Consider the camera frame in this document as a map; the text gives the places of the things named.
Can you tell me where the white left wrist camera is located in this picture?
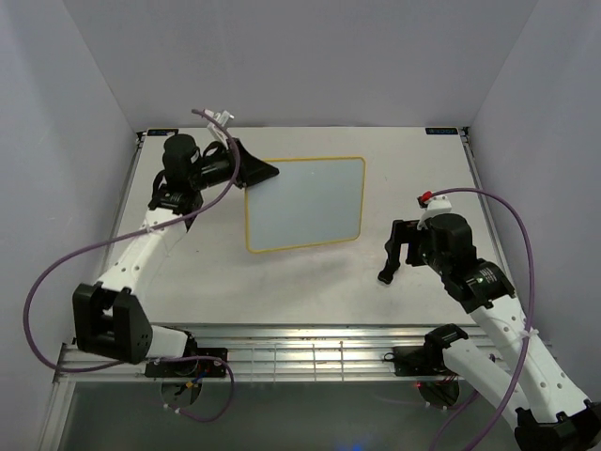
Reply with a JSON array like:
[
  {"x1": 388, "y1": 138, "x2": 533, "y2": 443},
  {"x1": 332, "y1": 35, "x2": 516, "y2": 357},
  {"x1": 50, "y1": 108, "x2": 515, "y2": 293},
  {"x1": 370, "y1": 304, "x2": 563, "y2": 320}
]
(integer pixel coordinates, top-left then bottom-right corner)
[{"x1": 203, "y1": 109, "x2": 235, "y2": 146}]

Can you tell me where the yellow framed small whiteboard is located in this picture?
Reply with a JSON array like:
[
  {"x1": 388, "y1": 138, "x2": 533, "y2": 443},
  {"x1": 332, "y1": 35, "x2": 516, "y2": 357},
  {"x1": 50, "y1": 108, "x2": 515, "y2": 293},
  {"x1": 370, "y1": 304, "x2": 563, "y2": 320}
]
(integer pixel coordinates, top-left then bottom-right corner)
[{"x1": 244, "y1": 156, "x2": 366, "y2": 254}]

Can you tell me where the blue corner label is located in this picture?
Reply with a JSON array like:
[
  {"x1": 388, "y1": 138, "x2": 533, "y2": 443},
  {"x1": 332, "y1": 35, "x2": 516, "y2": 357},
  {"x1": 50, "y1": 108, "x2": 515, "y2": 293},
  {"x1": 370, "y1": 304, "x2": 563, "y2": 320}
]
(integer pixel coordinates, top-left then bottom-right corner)
[
  {"x1": 424, "y1": 127, "x2": 458, "y2": 135},
  {"x1": 146, "y1": 128, "x2": 179, "y2": 136}
]

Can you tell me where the right blue corner label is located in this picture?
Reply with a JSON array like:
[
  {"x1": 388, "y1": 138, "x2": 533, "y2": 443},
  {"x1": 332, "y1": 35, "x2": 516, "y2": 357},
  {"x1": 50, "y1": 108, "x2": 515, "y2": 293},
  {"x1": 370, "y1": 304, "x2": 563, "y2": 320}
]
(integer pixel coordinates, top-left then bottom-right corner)
[{"x1": 424, "y1": 127, "x2": 458, "y2": 135}]

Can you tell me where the left blue corner label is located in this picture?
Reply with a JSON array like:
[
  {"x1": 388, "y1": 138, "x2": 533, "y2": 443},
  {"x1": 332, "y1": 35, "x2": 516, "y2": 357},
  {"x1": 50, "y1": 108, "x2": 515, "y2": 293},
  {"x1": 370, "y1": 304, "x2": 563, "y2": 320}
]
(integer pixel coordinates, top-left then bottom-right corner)
[{"x1": 146, "y1": 128, "x2": 179, "y2": 136}]

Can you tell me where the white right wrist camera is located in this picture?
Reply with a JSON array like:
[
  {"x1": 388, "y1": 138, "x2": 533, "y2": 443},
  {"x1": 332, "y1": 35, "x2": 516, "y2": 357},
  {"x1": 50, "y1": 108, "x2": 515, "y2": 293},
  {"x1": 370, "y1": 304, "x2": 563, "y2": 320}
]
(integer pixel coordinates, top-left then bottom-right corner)
[{"x1": 417, "y1": 192, "x2": 453, "y2": 230}]

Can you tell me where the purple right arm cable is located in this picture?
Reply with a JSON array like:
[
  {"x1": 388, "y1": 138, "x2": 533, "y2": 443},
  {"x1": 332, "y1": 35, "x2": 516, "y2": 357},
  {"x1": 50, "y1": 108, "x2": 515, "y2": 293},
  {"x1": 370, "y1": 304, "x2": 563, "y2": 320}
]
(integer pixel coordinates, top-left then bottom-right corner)
[{"x1": 429, "y1": 187, "x2": 536, "y2": 451}]

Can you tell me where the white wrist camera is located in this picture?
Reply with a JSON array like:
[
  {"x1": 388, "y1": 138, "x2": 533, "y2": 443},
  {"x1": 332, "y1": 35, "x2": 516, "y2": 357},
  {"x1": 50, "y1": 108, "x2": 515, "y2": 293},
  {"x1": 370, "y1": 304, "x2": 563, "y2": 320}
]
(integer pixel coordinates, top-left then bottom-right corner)
[
  {"x1": 203, "y1": 109, "x2": 235, "y2": 146},
  {"x1": 417, "y1": 192, "x2": 453, "y2": 230}
]

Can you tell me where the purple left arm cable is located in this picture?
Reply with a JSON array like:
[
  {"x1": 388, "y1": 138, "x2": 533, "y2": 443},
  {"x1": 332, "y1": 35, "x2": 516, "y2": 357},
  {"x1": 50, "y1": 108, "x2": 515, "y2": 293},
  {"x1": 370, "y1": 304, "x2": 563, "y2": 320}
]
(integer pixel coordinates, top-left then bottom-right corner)
[{"x1": 23, "y1": 107, "x2": 245, "y2": 423}]

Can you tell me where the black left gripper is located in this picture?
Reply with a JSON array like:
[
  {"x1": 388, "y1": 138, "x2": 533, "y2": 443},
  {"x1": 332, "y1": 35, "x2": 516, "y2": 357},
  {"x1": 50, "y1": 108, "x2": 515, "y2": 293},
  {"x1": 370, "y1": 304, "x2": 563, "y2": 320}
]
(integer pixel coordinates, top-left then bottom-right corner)
[{"x1": 190, "y1": 139, "x2": 279, "y2": 192}]

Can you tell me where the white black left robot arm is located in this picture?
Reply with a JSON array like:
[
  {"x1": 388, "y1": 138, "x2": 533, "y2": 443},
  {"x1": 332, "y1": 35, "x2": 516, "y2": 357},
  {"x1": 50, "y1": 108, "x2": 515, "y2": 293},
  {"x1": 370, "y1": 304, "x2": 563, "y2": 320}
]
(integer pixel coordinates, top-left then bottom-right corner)
[{"x1": 72, "y1": 133, "x2": 279, "y2": 376}]

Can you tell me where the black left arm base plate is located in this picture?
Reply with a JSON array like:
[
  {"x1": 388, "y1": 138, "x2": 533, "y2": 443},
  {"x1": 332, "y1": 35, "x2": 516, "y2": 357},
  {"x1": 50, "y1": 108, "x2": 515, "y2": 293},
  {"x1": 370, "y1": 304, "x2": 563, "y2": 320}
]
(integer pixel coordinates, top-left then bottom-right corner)
[{"x1": 144, "y1": 348, "x2": 228, "y2": 380}]

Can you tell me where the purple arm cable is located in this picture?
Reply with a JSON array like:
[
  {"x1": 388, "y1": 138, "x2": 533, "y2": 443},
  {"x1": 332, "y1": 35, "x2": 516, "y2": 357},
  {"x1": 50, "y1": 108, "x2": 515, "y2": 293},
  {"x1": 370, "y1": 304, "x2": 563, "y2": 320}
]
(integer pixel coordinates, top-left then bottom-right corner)
[
  {"x1": 429, "y1": 187, "x2": 536, "y2": 451},
  {"x1": 23, "y1": 107, "x2": 245, "y2": 423}
]

